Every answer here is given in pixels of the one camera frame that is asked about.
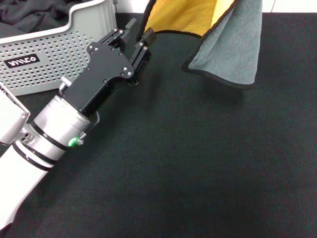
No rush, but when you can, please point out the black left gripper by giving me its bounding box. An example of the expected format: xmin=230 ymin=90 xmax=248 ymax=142
xmin=60 ymin=18 xmax=157 ymax=118

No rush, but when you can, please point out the yellow and grey towel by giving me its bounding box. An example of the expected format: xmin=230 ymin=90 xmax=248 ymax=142
xmin=137 ymin=0 xmax=264 ymax=90

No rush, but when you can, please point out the grey perforated storage box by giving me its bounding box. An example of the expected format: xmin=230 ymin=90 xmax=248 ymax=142
xmin=0 ymin=0 xmax=118 ymax=97

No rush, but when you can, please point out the black tablecloth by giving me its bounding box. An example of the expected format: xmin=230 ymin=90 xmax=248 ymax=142
xmin=0 ymin=11 xmax=317 ymax=238

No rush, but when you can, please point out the silver connector stub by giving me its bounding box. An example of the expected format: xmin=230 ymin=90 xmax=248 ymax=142
xmin=58 ymin=76 xmax=72 ymax=92

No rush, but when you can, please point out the dark crumpled cloth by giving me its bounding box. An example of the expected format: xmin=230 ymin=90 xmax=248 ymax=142
xmin=0 ymin=0 xmax=100 ymax=34

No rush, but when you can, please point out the black cable with silver plug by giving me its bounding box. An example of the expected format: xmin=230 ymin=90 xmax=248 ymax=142
xmin=74 ymin=111 xmax=101 ymax=147

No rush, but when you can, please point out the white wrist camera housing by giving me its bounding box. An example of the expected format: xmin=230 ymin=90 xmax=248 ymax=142
xmin=0 ymin=81 xmax=31 ymax=145

